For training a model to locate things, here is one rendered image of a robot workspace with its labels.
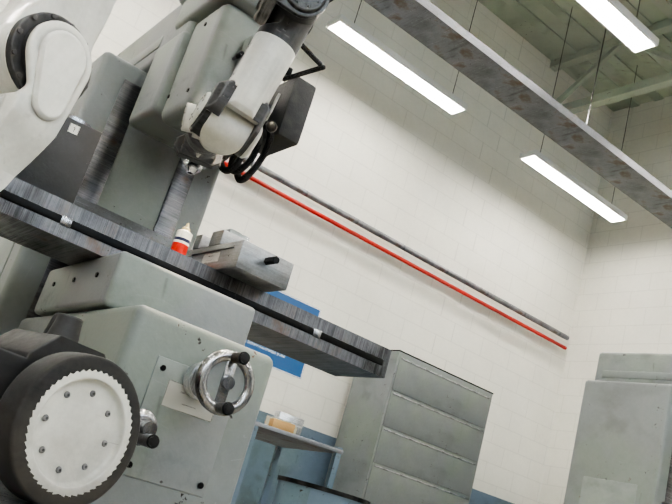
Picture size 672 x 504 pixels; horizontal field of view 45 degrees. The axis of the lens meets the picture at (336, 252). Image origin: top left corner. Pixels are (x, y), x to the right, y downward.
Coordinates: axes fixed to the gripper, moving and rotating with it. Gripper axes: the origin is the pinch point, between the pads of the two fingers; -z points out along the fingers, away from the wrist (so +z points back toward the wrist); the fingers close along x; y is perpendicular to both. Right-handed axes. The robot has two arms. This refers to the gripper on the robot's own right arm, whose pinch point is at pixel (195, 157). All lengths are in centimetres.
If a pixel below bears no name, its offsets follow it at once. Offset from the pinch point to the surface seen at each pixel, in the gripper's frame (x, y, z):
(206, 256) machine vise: -10.7, 23.4, -0.3
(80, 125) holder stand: 26.5, 9.9, 17.8
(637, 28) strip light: -264, -309, -236
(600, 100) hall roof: -389, -421, -482
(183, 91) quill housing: 8.5, -13.0, 6.0
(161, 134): 10.5, -10.6, -19.8
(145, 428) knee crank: -6, 70, 62
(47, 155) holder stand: 30.2, 19.4, 18.5
